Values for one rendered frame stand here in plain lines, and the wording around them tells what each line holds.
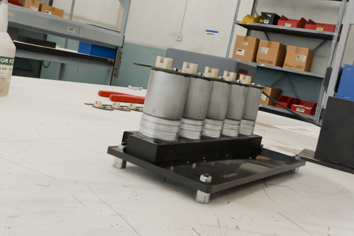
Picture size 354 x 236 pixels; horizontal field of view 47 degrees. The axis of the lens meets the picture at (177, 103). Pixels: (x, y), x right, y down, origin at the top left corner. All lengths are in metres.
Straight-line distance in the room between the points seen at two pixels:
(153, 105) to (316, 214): 0.11
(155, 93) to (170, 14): 5.79
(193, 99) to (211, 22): 5.38
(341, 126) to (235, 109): 0.14
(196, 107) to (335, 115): 0.20
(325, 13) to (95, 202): 4.94
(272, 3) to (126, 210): 5.16
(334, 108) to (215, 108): 0.17
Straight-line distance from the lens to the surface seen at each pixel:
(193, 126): 0.26
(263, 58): 4.75
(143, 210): 0.19
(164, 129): 0.24
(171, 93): 0.23
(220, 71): 0.74
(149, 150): 0.23
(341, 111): 0.42
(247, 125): 0.33
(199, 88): 0.26
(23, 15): 2.87
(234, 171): 0.25
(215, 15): 5.62
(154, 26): 6.15
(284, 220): 0.22
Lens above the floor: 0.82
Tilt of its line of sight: 5 degrees down
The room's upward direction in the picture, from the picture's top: 12 degrees clockwise
